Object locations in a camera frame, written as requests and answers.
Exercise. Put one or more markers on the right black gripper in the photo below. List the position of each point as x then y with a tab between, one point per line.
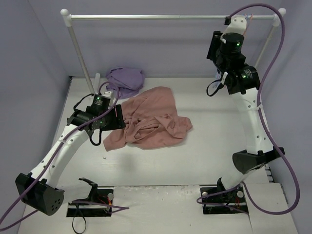
213	45

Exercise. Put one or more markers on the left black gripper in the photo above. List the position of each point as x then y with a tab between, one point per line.
118	117

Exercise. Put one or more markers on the pink t shirt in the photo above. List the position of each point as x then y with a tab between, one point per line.
151	121

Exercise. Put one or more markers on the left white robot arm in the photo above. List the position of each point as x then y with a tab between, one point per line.
40	188

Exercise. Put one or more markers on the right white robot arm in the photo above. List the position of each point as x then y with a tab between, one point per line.
242	83

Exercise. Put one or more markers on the purple t shirt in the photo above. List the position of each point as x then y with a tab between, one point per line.
129	81

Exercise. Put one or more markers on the pink and blue hangers bunch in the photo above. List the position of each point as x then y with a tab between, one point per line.
228	55

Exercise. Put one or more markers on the white metal clothes rack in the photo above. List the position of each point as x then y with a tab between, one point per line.
69	18

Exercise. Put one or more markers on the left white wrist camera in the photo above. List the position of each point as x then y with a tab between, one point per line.
109	94

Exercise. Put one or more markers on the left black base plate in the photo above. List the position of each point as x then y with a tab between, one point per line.
94	207

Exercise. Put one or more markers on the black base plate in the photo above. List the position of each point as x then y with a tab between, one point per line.
94	207
227	203

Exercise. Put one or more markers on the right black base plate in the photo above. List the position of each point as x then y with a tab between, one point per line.
227	203

